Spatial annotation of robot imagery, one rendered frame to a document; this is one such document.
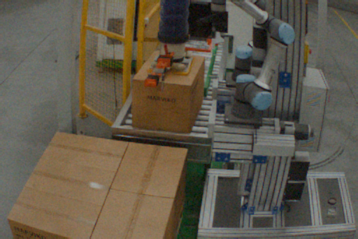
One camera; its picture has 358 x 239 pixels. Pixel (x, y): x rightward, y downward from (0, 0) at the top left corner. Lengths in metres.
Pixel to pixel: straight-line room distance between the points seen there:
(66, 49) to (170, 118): 1.26
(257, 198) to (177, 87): 0.93
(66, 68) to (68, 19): 0.48
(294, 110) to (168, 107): 0.95
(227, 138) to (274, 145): 0.30
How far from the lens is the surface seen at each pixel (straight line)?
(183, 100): 3.53
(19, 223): 2.86
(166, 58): 3.52
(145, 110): 3.63
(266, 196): 3.46
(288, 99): 3.08
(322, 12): 6.17
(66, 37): 4.31
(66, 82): 4.46
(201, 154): 3.65
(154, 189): 3.13
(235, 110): 2.92
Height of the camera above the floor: 2.35
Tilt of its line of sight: 27 degrees down
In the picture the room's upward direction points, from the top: 3 degrees clockwise
